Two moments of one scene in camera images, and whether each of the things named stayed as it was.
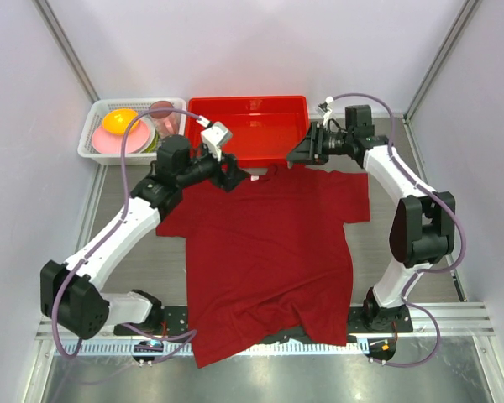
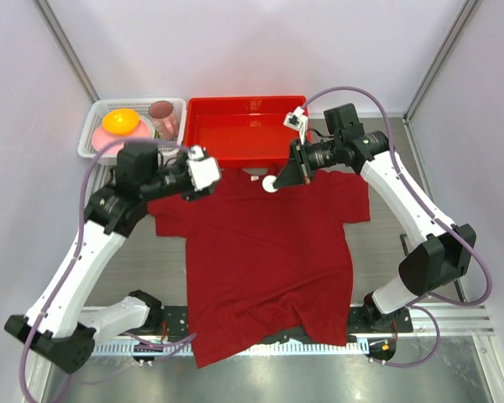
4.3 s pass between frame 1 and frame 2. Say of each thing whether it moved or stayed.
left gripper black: moved
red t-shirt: stayed
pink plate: stayed
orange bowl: stayed
